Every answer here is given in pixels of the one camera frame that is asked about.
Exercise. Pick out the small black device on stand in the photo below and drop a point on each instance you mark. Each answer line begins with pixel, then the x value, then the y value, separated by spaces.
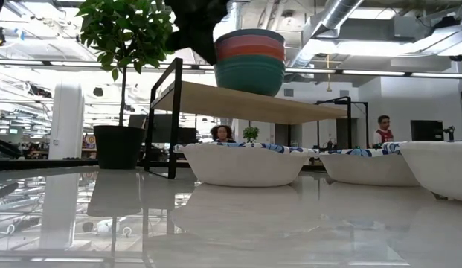
pixel 449 131

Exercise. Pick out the white paper bowl blue pattern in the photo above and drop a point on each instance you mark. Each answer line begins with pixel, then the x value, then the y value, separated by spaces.
pixel 368 169
pixel 442 167
pixel 245 165

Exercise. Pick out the black metal background stand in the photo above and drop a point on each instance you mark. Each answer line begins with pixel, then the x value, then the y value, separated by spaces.
pixel 349 119

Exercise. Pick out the person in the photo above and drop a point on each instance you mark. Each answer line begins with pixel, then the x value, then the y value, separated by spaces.
pixel 222 134
pixel 384 134

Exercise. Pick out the orange plastic bowl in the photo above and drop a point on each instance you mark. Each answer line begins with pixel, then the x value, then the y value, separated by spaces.
pixel 249 53

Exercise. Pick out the potted green plant black pot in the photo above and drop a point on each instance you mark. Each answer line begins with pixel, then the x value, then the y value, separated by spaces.
pixel 119 147

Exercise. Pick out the small green background plant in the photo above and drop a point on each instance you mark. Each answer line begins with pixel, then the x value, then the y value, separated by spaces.
pixel 250 133

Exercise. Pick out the teal plastic bowl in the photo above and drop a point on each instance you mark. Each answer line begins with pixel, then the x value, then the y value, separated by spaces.
pixel 249 76

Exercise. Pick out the black computer monitor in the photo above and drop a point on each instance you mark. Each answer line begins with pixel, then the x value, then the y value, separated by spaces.
pixel 426 130

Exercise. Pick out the pink plastic bowl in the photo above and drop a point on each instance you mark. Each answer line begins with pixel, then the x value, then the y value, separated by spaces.
pixel 249 41

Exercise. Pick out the wooden shelf with black frame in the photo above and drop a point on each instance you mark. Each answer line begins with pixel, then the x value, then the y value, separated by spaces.
pixel 245 106

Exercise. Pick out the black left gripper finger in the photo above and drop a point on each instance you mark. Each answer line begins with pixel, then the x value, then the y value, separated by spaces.
pixel 208 50

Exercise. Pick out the blue plastic bowl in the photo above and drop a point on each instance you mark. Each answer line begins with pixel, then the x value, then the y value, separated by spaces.
pixel 249 33

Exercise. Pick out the black background monitor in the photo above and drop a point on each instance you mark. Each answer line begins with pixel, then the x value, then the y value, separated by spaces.
pixel 161 128

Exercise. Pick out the silver ventilation duct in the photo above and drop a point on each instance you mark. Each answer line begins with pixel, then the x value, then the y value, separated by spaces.
pixel 338 15

